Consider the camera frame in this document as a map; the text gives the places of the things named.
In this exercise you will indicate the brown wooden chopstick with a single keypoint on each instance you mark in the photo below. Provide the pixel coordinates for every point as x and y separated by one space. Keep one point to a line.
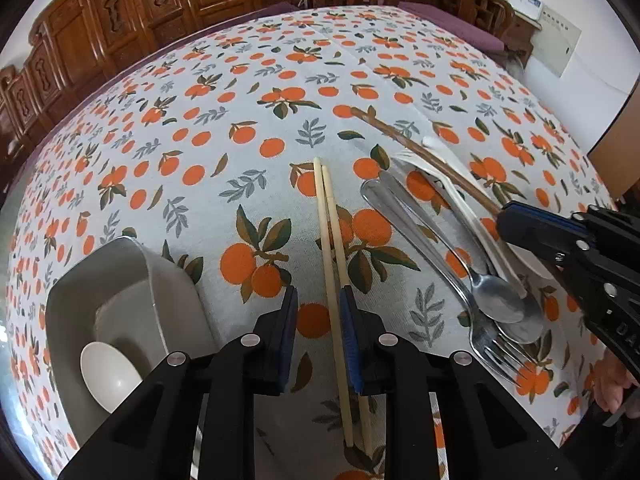
400 135

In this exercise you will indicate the metal spoon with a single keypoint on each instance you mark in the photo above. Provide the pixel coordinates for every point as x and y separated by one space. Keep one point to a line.
527 330
497 300

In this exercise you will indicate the wooden side table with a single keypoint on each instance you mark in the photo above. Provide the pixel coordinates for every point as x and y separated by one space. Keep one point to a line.
480 5

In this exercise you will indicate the orange print tablecloth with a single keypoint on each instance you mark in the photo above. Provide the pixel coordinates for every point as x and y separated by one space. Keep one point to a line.
250 110

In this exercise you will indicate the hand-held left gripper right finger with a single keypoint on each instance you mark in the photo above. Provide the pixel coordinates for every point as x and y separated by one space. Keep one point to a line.
350 340

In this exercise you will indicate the metal fork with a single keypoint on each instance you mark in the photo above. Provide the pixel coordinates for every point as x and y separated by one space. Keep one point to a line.
500 357

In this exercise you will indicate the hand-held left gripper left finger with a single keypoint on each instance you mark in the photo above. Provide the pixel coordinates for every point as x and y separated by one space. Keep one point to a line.
289 340

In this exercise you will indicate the white plastic spoon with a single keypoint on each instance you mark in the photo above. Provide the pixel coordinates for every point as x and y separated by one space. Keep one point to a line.
450 157

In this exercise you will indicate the tan board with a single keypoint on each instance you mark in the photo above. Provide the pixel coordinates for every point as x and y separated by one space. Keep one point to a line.
617 135

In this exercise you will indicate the carved wooden bench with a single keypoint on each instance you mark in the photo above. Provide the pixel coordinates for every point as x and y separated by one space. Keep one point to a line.
75 35

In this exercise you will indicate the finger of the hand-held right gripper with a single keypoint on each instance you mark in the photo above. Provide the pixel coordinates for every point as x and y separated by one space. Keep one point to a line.
525 235
530 209

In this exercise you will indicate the grey utensil container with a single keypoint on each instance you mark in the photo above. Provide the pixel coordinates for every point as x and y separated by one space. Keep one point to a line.
75 300

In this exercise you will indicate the beige wall panel box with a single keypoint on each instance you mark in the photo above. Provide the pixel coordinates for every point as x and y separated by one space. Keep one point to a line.
557 40

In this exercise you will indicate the white ceramic spoon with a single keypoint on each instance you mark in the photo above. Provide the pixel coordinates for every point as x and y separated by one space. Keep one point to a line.
107 372

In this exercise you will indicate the white plastic fork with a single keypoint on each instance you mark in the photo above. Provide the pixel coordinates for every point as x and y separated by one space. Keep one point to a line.
465 210

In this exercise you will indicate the light wooden chopstick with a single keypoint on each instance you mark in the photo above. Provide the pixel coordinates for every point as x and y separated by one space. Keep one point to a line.
327 285
334 230

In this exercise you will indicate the white electronic device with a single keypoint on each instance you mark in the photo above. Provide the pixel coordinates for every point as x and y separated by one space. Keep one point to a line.
527 6

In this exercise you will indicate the person's right hand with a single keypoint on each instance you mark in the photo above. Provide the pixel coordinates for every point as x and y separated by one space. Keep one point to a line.
612 382

